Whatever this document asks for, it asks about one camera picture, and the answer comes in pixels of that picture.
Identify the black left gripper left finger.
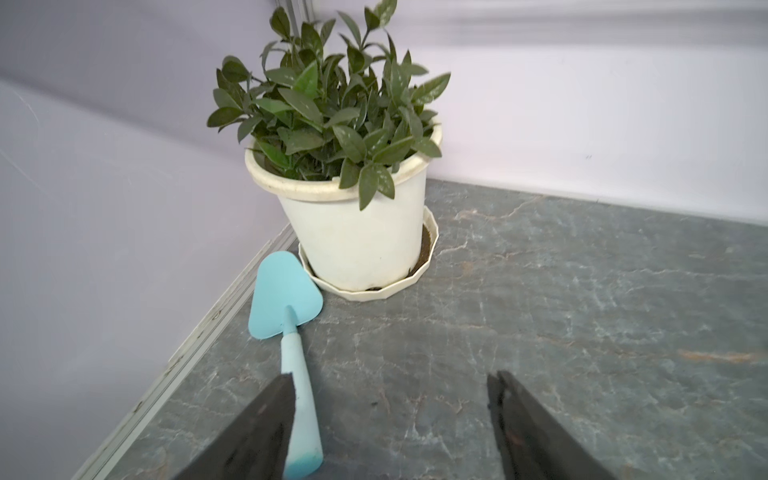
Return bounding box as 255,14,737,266
175,373,296,480

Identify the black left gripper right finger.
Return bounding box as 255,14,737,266
487,370,615,480

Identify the teal garden trowel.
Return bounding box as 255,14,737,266
248,251,323,479

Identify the white pot saucer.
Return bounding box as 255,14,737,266
298,206,440,303

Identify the white plastic flower pot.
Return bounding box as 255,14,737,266
245,149,430,289

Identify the green potted plant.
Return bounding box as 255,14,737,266
206,1,451,208

